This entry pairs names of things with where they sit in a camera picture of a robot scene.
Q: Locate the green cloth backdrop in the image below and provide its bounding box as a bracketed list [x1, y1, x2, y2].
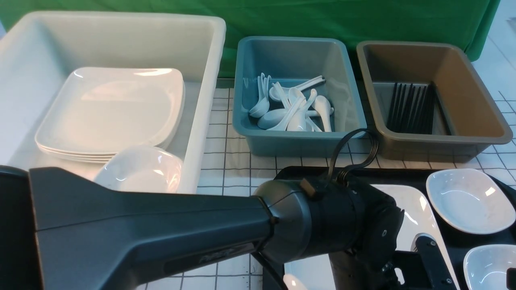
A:
[0, 0, 499, 77]

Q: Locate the bottom stacked white plate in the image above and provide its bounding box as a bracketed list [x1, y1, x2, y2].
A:
[37, 144, 184, 164]

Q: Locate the black serving tray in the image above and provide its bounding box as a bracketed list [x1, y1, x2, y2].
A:
[271, 168, 515, 290]

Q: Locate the top stacked white square plate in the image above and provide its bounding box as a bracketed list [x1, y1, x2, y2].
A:
[35, 67, 185, 155]

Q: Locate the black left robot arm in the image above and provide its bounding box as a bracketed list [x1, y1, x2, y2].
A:
[1, 166, 456, 290]

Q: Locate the teal plastic bin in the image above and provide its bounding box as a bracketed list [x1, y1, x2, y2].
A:
[232, 36, 367, 157]

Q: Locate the large white plastic tub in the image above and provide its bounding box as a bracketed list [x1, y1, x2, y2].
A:
[0, 11, 226, 193]

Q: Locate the white spoon pile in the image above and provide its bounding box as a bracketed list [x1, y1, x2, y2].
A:
[248, 73, 334, 132]

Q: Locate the brown plastic bin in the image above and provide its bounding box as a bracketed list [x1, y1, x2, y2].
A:
[356, 41, 514, 163]

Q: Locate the black chopsticks bundle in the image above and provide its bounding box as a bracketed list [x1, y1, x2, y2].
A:
[386, 82, 437, 135]

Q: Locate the white rice plate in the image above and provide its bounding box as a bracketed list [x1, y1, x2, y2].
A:
[284, 184, 460, 290]

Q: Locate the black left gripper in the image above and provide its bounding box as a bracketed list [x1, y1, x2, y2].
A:
[329, 235, 457, 290]

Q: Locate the white bowl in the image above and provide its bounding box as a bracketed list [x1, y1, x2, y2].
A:
[94, 145, 183, 193]
[426, 169, 516, 235]
[463, 244, 516, 290]

